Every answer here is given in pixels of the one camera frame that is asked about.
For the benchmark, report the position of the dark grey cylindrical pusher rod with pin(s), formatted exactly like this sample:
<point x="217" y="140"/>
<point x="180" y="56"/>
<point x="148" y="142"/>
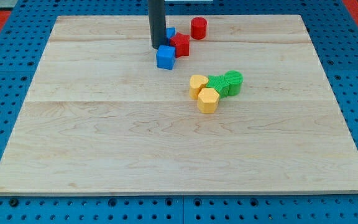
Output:
<point x="157" y="22"/>

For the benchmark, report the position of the yellow hexagon block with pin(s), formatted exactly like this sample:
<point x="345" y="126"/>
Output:
<point x="208" y="100"/>

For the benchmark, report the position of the yellow heart block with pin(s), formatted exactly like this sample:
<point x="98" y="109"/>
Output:
<point x="197" y="83"/>

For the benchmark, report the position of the green star block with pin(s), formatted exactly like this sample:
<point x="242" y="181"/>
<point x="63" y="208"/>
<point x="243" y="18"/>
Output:
<point x="219" y="84"/>

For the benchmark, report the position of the blue cube block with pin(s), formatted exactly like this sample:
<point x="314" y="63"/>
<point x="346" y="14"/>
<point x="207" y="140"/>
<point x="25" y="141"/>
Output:
<point x="165" y="57"/>

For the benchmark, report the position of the green cylinder block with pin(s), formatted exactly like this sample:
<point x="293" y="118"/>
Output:
<point x="234" y="79"/>

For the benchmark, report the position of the red star block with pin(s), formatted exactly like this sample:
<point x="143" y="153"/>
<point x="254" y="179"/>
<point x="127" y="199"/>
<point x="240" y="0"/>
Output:
<point x="181" y="43"/>

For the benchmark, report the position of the light wooden board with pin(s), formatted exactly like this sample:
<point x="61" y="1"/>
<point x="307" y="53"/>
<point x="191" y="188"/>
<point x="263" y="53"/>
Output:
<point x="100" y="119"/>

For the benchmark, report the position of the small blue block behind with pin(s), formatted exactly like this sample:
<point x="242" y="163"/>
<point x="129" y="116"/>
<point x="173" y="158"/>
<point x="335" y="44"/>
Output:
<point x="170" y="32"/>

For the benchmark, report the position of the red cylinder block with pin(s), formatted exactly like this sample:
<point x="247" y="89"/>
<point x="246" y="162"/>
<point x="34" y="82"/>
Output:
<point x="198" y="28"/>

